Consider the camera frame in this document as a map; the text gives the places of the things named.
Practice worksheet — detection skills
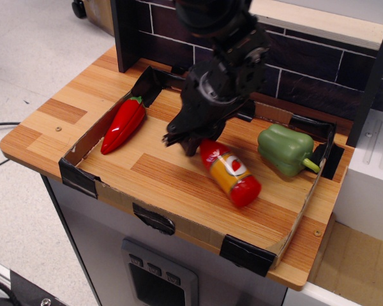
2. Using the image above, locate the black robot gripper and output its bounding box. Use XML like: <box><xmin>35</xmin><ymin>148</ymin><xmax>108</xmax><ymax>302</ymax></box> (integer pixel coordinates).
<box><xmin>162</xmin><ymin>24</ymin><xmax>269</xmax><ymax>156</ymax></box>

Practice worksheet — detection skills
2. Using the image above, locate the black base plate with screw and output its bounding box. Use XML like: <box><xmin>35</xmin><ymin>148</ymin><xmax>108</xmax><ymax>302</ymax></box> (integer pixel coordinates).
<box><xmin>0</xmin><ymin>271</ymin><xmax>66</xmax><ymax>306</ymax></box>

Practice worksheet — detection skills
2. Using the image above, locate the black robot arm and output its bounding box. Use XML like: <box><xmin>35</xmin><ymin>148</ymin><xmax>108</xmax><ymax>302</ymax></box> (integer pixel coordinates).
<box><xmin>163</xmin><ymin>1</ymin><xmax>270</xmax><ymax>156</ymax></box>

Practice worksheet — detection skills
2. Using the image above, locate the green bell pepper toy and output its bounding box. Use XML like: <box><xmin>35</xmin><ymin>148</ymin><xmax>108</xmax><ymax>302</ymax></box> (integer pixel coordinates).
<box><xmin>257</xmin><ymin>124</ymin><xmax>320</xmax><ymax>177</ymax></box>

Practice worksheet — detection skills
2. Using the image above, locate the wooden upper shelf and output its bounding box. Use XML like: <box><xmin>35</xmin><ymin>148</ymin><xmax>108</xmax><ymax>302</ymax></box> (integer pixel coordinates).
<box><xmin>250</xmin><ymin>0</ymin><xmax>383</xmax><ymax>50</ymax></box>

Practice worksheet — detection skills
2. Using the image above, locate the grey oven control panel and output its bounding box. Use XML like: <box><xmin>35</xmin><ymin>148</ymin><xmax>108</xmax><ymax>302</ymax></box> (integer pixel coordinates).
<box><xmin>121</xmin><ymin>239</ymin><xmax>199</xmax><ymax>306</ymax></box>

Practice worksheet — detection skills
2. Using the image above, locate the red hot sauce bottle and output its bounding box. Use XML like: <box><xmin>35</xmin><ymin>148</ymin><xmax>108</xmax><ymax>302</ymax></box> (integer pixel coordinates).
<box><xmin>200</xmin><ymin>139</ymin><xmax>262</xmax><ymax>207</ymax></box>

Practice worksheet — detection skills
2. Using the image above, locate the red chili pepper toy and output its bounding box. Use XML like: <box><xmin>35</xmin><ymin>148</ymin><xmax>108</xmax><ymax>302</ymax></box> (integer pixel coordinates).
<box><xmin>101</xmin><ymin>96</ymin><xmax>146</xmax><ymax>155</ymax></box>

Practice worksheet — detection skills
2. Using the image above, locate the black caster wheel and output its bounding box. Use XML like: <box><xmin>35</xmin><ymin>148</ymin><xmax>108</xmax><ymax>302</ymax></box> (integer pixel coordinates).
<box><xmin>71</xmin><ymin>0</ymin><xmax>86</xmax><ymax>19</ymax></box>

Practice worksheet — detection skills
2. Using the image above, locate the cardboard fence with black tape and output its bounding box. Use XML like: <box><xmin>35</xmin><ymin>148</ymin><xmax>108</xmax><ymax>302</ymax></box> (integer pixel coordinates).
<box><xmin>59</xmin><ymin>67</ymin><xmax>339</xmax><ymax>287</ymax></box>

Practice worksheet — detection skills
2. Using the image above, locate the white toy kitchen sink unit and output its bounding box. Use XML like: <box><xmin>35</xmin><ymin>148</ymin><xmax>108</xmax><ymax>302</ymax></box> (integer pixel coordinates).
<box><xmin>334</xmin><ymin>110</ymin><xmax>383</xmax><ymax>240</ymax></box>

